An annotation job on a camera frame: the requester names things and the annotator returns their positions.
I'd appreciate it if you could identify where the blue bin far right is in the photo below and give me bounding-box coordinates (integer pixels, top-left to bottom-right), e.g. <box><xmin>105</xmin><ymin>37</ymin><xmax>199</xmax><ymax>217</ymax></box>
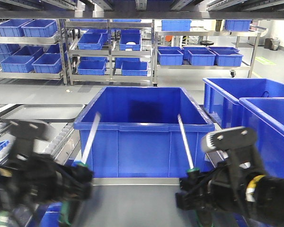
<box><xmin>202</xmin><ymin>78</ymin><xmax>284</xmax><ymax>130</ymax></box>

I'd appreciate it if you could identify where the black-handled screwdriver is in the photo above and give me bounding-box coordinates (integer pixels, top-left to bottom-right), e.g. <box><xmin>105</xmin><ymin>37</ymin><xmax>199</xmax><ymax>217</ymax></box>
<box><xmin>58</xmin><ymin>112</ymin><xmax>101</xmax><ymax>227</ymax></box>
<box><xmin>177</xmin><ymin>113</ymin><xmax>213</xmax><ymax>227</ymax></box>

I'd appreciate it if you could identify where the blue bin near right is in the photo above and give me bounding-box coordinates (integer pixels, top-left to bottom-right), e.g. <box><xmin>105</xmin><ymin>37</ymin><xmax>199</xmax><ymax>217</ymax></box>
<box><xmin>239</xmin><ymin>97</ymin><xmax>284</xmax><ymax>178</ymax></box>

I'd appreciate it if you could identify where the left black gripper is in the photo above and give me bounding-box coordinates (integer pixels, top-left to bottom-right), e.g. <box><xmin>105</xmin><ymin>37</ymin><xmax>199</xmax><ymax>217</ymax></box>
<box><xmin>7</xmin><ymin>120</ymin><xmax>94</xmax><ymax>206</ymax></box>

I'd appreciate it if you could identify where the blue bin in front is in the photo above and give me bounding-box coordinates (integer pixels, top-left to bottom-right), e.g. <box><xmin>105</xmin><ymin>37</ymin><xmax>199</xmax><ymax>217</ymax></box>
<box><xmin>74</xmin><ymin>87</ymin><xmax>214</xmax><ymax>178</ymax></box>

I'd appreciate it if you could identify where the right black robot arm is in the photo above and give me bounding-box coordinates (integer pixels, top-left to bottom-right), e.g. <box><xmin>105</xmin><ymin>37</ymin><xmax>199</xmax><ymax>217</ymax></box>
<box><xmin>175</xmin><ymin>126</ymin><xmax>284</xmax><ymax>227</ymax></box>

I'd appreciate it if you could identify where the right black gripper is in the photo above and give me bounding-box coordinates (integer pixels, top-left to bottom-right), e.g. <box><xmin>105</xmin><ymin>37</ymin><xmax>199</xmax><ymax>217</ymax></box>
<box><xmin>175</xmin><ymin>126</ymin><xmax>265</xmax><ymax>213</ymax></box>

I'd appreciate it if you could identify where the blue bin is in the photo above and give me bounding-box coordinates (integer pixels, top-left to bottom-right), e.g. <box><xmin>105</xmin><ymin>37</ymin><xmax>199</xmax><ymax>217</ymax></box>
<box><xmin>239</xmin><ymin>97</ymin><xmax>284</xmax><ymax>178</ymax></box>
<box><xmin>74</xmin><ymin>87</ymin><xmax>214</xmax><ymax>178</ymax></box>
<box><xmin>202</xmin><ymin>78</ymin><xmax>284</xmax><ymax>130</ymax></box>

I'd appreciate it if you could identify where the grey metal tray on rollers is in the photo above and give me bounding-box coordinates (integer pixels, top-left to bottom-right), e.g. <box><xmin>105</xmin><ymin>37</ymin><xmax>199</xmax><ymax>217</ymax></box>
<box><xmin>1</xmin><ymin>104</ymin><xmax>85</xmax><ymax>122</ymax></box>

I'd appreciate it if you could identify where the steel shelf rack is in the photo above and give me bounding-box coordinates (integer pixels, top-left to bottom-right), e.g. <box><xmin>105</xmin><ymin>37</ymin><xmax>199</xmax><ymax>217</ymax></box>
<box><xmin>0</xmin><ymin>0</ymin><xmax>284</xmax><ymax>86</ymax></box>

